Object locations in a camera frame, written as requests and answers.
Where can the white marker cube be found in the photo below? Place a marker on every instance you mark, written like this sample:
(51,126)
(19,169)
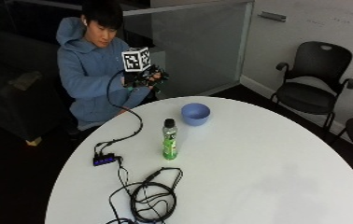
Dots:
(136,60)

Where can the glass partition panel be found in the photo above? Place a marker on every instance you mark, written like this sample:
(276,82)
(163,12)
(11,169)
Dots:
(201,46)

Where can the blue bowl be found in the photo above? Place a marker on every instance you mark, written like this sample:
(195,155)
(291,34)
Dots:
(195,116)

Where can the person in blue hoodie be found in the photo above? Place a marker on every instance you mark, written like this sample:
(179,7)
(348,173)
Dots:
(85,68)

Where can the green bottle with black cap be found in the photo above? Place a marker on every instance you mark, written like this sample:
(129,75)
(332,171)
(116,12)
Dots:
(169,143)

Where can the black usb hub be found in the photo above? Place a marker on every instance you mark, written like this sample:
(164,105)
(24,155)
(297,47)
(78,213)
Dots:
(104,159)

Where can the folded grey cloth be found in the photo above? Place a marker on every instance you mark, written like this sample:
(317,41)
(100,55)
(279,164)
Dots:
(26,80)

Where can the dark sofa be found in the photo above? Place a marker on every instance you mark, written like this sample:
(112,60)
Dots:
(15,105)

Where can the black office chair with armrests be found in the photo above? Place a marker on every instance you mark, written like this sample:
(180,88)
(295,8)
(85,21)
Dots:
(305,96)

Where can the grey metal wall bar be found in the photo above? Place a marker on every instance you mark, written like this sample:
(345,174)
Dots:
(272,16)

